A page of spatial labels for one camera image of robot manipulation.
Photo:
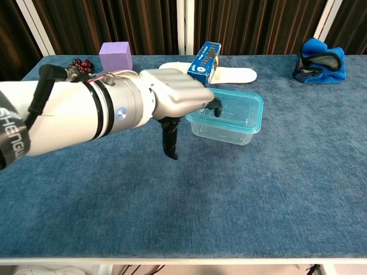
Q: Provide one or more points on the clear plastic food container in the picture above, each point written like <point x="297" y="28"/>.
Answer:
<point x="223" y="136"/>

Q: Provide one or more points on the teal transparent plastic lid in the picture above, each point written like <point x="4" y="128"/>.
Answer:
<point x="243" y="109"/>

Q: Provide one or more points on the brown pleated curtain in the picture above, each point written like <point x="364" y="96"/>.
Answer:
<point x="114" y="20"/>

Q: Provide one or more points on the blue cloth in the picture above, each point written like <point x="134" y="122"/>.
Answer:
<point x="312" y="47"/>

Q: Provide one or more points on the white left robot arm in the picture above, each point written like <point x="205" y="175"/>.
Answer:
<point x="71" y="114"/>

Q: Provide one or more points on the white upright frame post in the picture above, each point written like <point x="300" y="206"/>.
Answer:
<point x="185" y="25"/>

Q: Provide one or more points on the blue cling film box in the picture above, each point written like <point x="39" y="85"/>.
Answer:
<point x="202" y="67"/>

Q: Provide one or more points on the white slanted frame post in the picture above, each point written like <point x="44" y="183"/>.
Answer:
<point x="327" y="20"/>
<point x="37" y="25"/>

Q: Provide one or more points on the dark red grape bunch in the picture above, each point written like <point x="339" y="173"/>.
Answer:
<point x="83" y="64"/>

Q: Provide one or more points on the white table leg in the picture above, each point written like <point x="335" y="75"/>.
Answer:
<point x="105" y="270"/>
<point x="329" y="270"/>

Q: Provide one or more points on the black trimmed mesh mask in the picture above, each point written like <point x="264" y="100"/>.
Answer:
<point x="322" y="59"/>

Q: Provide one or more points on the white shoe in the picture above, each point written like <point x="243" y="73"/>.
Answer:
<point x="43" y="271"/>

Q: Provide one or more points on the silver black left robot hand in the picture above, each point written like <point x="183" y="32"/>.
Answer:
<point x="177" y="91"/>

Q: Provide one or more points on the purple foam cube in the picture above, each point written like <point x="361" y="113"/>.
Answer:
<point x="116" y="54"/>

